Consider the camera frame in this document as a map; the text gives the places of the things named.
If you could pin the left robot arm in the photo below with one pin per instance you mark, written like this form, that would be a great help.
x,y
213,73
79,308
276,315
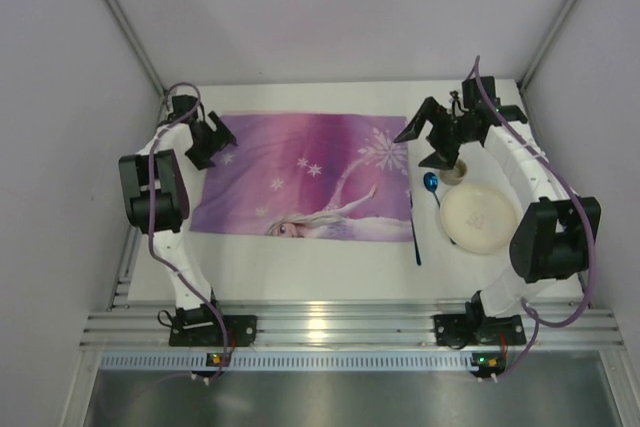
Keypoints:
x,y
161,186

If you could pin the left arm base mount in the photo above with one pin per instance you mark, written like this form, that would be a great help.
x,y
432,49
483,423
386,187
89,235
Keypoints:
x,y
200,328

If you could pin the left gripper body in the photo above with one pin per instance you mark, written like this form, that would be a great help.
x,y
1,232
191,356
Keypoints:
x,y
210,142

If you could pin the aluminium mounting rail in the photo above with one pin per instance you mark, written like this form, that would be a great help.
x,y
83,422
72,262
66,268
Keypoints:
x,y
335,326

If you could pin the perforated cable duct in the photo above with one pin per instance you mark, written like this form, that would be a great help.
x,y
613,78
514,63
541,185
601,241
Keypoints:
x,y
301,361

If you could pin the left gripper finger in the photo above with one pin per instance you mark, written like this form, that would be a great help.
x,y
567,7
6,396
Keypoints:
x,y
201,156
221,136

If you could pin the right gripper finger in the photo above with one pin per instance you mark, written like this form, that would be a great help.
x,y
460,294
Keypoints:
x,y
443,158
429,111

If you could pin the blue metal fork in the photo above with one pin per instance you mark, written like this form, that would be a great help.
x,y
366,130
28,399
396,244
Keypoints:
x,y
414,236

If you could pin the left aluminium frame post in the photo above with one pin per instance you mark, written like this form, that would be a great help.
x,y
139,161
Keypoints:
x,y
126,28

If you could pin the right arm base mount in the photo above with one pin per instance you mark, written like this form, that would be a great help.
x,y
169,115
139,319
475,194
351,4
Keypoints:
x,y
457,331

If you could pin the small beige cup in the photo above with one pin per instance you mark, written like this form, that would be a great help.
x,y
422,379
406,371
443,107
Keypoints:
x,y
455,175

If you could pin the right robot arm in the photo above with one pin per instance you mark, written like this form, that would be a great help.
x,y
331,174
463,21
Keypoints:
x,y
556,236

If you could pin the right aluminium frame post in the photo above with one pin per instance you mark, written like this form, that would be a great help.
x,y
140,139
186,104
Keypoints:
x,y
551,34

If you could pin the purple printed placemat cloth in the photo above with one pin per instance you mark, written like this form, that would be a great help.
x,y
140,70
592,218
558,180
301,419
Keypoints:
x,y
314,176

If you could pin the blue metal spoon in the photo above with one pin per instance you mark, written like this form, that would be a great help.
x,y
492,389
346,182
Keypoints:
x,y
431,183

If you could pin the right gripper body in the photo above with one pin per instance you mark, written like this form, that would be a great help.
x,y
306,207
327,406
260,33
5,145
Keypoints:
x,y
441,128

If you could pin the aluminium frame post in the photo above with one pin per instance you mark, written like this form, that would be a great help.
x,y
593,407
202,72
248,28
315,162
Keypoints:
x,y
126,28
551,34

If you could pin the cream round plate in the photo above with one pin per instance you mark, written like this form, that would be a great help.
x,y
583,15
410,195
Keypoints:
x,y
479,218

